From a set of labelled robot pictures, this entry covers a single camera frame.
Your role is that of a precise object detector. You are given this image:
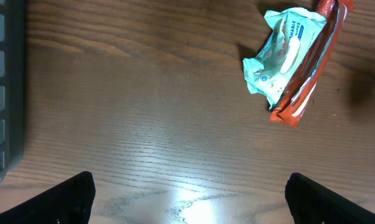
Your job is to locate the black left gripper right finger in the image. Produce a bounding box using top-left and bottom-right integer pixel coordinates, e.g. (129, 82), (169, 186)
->
(285, 172), (375, 224)

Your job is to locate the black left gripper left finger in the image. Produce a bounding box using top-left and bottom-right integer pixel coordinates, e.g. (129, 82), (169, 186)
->
(0, 171), (96, 224)

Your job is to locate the orange-red snack bar wrapper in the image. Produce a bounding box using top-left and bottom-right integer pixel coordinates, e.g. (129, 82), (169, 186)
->
(270, 0), (355, 127)

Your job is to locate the teal tissue packet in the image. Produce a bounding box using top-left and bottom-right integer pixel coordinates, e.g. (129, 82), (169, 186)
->
(243, 7), (326, 109)

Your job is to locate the dark grey plastic basket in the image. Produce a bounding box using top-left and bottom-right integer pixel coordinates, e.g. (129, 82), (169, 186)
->
(0, 0), (26, 183)

